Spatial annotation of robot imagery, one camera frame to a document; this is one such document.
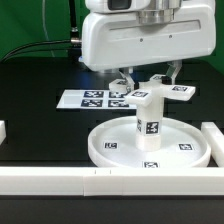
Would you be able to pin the white round table top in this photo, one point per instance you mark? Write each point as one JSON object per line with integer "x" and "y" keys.
{"x": 112, "y": 144}

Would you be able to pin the black vertical cable connector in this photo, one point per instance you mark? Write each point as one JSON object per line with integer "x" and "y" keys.
{"x": 73, "y": 22}

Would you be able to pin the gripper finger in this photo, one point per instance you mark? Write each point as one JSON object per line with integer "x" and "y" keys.
{"x": 174, "y": 69}
{"x": 126, "y": 74}

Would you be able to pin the white front fence bar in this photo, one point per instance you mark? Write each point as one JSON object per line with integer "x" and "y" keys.
{"x": 72, "y": 181}

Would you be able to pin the white fence bar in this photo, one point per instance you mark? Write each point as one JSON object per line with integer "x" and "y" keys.
{"x": 2, "y": 131}
{"x": 215, "y": 139}
{"x": 72, "y": 181}

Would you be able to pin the white marker plate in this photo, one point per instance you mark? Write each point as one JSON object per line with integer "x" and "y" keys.
{"x": 92, "y": 99}

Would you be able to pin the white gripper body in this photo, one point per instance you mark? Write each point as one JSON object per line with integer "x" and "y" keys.
{"x": 119, "y": 35}

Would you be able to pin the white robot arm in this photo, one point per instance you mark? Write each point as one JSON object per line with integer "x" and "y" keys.
{"x": 122, "y": 34}

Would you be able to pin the white cross-shaped table base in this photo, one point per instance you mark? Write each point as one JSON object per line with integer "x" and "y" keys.
{"x": 151, "y": 91}

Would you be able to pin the white right fence bar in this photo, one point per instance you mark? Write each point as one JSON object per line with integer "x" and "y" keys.
{"x": 215, "y": 139}

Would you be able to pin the white left fence bar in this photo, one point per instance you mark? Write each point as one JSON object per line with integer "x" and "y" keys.
{"x": 2, "y": 131}

